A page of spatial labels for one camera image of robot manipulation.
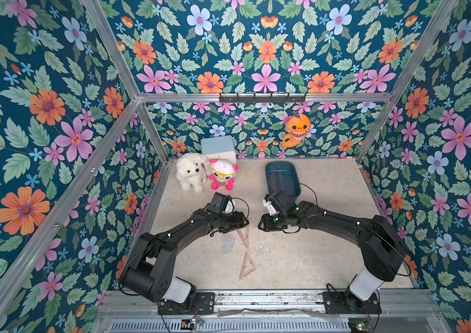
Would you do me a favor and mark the orange shark plush toy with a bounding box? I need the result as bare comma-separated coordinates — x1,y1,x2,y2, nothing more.
282,114,311,149

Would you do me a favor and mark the white plush dog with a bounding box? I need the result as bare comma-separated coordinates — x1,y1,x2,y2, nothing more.
176,153,207,194

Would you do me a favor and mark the light blue white box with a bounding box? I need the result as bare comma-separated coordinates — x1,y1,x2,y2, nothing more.
201,135,236,165

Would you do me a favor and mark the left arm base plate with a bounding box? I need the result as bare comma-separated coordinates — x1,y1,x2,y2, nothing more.
158,292,216,316

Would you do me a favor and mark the black hook rail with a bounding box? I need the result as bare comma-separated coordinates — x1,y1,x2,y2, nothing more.
219,93,307,104

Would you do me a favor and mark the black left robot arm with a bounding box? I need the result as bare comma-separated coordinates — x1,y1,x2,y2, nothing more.
118,193,249,304

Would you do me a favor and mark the teal plastic storage box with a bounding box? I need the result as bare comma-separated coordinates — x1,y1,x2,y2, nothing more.
265,161,302,200

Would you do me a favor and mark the pink triangle ruler upper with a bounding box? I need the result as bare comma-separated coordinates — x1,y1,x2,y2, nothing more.
237,226,250,250

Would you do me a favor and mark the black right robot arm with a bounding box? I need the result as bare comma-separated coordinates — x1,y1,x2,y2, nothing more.
259,191,407,302

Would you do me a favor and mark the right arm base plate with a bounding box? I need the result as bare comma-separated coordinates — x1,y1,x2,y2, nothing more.
322,291,382,315

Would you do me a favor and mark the pink white toy figure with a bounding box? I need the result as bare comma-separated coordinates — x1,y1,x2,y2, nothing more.
209,159,239,191

